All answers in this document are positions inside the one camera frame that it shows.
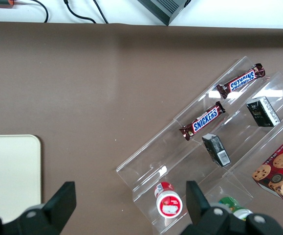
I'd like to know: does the Snickers chocolate bar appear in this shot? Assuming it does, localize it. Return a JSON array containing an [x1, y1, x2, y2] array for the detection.
[[216, 63, 266, 100], [179, 101, 226, 142]]

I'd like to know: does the small black carton box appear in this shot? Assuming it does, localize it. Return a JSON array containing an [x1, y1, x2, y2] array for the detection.
[[245, 95, 282, 127], [201, 133, 232, 167]]

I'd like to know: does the red chocolate chip cookie box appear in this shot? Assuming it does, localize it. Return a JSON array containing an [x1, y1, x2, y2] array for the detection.
[[252, 129, 283, 204]]

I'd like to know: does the clear acrylic stepped stand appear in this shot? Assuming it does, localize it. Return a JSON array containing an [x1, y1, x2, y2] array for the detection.
[[116, 55, 283, 235]]

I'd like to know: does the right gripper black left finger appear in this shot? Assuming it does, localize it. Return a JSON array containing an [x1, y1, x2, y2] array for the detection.
[[11, 181, 77, 235]]

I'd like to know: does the dark grey ribbed device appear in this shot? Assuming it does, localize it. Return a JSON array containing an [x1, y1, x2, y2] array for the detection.
[[137, 0, 193, 26]]

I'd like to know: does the black cable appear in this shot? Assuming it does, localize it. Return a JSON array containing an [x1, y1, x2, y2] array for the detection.
[[63, 0, 97, 24], [92, 0, 109, 24], [11, 0, 49, 24]]

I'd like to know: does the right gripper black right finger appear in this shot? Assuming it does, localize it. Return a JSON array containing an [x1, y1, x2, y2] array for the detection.
[[182, 180, 233, 235]]

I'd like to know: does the orange tipped grey tool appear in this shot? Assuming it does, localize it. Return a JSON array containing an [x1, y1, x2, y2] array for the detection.
[[0, 0, 15, 9]]

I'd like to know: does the red white capped bottle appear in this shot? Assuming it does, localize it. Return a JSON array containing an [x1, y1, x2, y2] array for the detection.
[[153, 181, 183, 218]]

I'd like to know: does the beige plastic tray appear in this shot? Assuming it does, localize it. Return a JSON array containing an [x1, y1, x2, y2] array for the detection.
[[0, 134, 42, 224]]

